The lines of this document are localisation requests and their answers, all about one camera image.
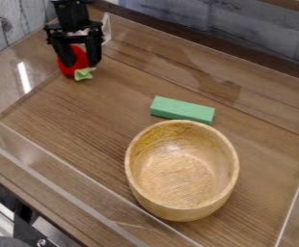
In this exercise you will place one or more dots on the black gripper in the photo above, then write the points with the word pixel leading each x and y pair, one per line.
pixel 87 33

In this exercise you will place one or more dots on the red plush strawberry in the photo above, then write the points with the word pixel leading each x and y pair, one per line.
pixel 81 71

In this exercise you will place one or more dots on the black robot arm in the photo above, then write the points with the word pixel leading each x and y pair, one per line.
pixel 73 14

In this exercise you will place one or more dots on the green foam block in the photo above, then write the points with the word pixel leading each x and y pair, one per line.
pixel 181 110

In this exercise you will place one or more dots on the wooden bowl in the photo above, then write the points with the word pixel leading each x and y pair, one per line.
pixel 182 167

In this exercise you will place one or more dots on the clear acrylic corner bracket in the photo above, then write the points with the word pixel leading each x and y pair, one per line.
pixel 106 29

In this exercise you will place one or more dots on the clear acrylic tray wall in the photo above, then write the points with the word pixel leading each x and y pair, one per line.
pixel 89 210

